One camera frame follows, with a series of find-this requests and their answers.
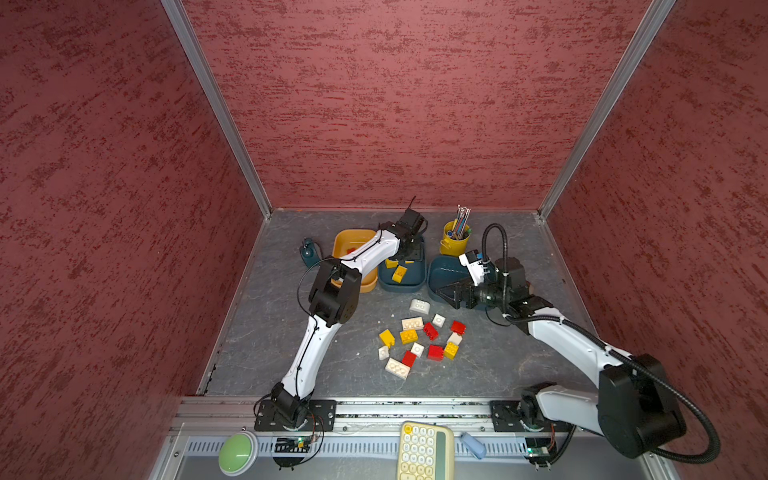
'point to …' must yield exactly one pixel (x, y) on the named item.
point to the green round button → (238, 453)
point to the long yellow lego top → (399, 273)
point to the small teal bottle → (310, 252)
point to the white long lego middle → (412, 323)
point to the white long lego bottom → (400, 369)
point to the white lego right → (455, 338)
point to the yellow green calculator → (426, 452)
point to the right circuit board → (538, 447)
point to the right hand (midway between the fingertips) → (444, 293)
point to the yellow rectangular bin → (344, 242)
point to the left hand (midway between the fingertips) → (411, 257)
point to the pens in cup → (462, 217)
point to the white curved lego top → (420, 306)
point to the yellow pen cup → (455, 239)
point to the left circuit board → (298, 444)
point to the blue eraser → (475, 446)
